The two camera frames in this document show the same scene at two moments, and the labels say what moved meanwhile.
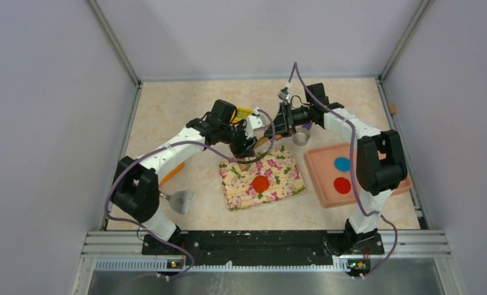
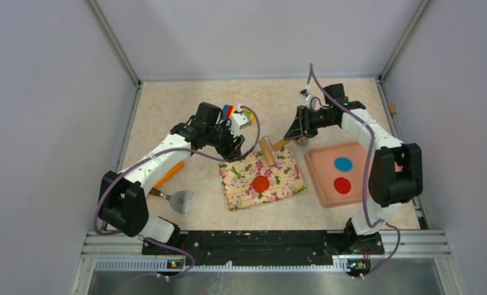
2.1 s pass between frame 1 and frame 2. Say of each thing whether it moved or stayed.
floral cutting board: stayed
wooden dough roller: moved
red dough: stayed
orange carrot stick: stayed
